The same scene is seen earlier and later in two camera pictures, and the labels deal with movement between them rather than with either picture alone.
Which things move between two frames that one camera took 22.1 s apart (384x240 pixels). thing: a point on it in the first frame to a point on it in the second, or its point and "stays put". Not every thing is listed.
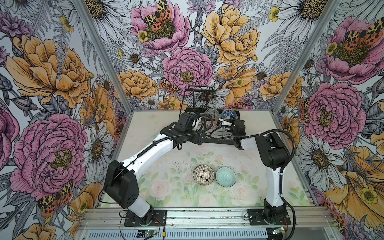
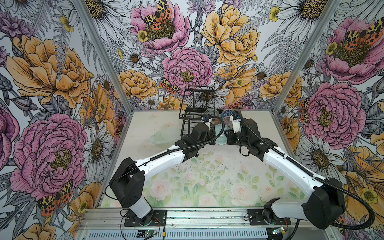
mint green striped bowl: [225, 176] to [223, 139]
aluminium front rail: [202, 218] stays put
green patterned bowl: [213, 111] stays put
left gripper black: [194, 139] to [212, 135]
